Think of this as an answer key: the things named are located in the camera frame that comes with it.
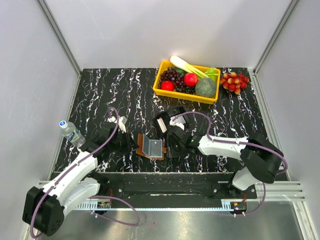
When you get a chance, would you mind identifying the red apple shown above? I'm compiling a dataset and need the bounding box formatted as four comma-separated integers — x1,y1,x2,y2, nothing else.
160,80,175,91
184,73,199,87

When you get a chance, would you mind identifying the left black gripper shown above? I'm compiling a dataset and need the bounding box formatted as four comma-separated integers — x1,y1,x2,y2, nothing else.
109,129,140,154

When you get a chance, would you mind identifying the red apple back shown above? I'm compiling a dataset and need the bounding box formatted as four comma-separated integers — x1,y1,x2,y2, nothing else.
184,73,199,87

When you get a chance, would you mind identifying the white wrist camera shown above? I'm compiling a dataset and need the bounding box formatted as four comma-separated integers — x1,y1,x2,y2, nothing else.
169,120,185,131
107,116,128,133

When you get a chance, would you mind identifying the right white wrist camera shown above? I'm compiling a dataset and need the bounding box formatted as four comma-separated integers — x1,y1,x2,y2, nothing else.
169,120,185,131

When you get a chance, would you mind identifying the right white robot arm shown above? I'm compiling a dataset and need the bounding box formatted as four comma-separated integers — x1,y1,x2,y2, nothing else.
166,126,284,198

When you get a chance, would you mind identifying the green cucumber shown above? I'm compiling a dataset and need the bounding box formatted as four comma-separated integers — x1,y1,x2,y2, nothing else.
174,67,187,74

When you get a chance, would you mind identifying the black card box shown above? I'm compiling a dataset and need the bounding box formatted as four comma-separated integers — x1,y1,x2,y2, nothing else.
152,105,192,138

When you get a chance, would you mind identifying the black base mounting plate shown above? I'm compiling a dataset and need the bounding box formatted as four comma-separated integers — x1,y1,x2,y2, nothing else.
87,171,257,200

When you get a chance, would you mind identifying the green netted melon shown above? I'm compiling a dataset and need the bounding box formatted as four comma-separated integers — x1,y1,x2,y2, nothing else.
195,77,217,98

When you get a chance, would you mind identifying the white green leek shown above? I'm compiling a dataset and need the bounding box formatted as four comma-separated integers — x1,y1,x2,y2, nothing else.
169,55,208,79

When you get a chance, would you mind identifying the brown leather card holder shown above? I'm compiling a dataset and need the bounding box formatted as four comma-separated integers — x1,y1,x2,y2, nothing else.
135,133,167,161

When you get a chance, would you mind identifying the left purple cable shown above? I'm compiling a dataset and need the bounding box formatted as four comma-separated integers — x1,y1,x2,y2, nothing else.
29,106,141,238

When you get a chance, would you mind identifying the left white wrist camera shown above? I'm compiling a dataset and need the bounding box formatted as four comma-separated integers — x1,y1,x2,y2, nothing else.
107,116,128,133

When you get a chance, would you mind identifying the red cherry cluster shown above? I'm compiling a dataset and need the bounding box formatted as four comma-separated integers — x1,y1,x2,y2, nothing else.
219,71,250,95

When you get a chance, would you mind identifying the dark purple grape bunch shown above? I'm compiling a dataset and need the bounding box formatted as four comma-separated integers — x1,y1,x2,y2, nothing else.
157,67,195,95

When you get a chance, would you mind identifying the clear plastic water bottle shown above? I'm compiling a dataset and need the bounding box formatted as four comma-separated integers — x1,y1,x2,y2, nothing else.
59,120,86,148

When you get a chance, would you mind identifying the aluminium frame rail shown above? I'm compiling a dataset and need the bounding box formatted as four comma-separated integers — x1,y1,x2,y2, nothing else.
34,179,307,213

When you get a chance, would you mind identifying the red apple front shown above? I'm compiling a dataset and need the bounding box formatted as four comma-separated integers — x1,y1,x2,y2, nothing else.
160,80,175,91

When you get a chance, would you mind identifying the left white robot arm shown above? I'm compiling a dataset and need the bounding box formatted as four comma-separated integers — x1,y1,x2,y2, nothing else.
22,121,138,236

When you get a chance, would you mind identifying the yellow plastic basket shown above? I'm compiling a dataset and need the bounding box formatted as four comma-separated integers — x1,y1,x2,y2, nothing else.
152,60,221,105

